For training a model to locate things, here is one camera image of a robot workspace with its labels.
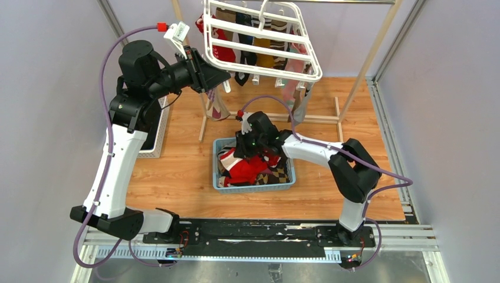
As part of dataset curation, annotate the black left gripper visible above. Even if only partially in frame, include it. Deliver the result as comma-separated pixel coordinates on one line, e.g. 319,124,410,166
148,46,231,99

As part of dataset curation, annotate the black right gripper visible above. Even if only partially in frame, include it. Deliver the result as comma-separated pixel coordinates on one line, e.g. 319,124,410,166
234,128,267,160

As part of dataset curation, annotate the red beige christmas sock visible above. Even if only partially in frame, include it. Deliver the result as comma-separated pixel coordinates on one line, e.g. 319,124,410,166
216,147,283,187

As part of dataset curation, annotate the white plastic sock hanger frame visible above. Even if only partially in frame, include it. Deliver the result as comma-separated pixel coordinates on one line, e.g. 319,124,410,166
203,0,324,84

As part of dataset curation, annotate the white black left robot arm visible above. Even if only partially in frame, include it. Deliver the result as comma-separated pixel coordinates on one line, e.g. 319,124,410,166
70,40,230,243

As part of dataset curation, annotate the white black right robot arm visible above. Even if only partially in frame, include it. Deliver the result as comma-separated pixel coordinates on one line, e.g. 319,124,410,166
236,111,381,246

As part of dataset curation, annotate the red snowflake hanging sock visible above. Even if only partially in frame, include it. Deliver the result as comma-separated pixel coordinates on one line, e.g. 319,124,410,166
195,14,236,62

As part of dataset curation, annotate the maroon purple striped hanging sock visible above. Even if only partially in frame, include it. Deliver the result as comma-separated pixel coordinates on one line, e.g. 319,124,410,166
206,88,230,121

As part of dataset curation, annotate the blue plastic laundry basket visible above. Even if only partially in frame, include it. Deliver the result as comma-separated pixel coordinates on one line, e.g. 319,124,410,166
212,137,297,193

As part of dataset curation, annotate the black blue hanging sock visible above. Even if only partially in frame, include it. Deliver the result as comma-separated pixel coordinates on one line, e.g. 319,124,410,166
235,12,257,86

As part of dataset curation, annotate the pink green hanging sock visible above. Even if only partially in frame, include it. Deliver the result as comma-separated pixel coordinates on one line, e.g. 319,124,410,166
281,39,310,110

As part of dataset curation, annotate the white perforated side basket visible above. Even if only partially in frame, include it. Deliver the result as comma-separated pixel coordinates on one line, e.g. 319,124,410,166
138,107,169,159

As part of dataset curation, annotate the brown white striped hanging sock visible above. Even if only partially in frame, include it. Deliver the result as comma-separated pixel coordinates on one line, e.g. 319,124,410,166
270,19,288,70

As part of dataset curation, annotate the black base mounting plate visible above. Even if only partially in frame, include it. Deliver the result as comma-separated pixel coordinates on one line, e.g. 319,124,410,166
143,219,376,259

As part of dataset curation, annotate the wooden drying rack stand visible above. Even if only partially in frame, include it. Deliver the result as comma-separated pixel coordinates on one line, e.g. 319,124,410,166
172,1,401,141

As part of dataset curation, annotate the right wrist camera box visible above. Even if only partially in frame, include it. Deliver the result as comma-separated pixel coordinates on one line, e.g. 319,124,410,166
241,112,252,135

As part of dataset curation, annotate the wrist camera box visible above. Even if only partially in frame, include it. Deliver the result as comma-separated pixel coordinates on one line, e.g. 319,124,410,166
163,21,190,59
241,112,252,135

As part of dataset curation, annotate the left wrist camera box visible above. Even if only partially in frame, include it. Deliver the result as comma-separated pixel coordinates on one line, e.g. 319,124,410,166
163,21,190,59

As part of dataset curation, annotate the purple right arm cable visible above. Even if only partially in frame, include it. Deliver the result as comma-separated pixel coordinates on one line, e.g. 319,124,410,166
239,94,414,270

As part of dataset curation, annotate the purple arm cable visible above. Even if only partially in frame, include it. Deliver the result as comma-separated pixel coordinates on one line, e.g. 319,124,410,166
73,22,185,270
239,94,414,270

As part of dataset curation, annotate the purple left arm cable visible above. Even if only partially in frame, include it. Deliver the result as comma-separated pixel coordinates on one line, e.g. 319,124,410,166
73,22,185,270

